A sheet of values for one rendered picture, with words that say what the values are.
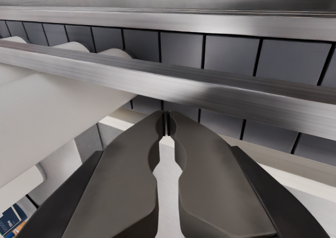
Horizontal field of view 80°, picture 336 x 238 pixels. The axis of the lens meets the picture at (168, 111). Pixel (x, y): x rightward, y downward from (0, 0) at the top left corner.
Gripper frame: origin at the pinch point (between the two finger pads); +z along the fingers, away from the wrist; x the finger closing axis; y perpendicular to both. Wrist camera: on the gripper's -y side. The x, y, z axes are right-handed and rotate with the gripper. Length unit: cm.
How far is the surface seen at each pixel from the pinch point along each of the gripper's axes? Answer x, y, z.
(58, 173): -23.1, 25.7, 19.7
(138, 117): -2.6, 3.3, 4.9
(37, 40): -15.3, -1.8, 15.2
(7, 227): -54, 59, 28
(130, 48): -3.1, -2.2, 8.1
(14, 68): -11.2, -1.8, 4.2
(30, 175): -29.9, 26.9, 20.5
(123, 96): -3.5, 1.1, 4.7
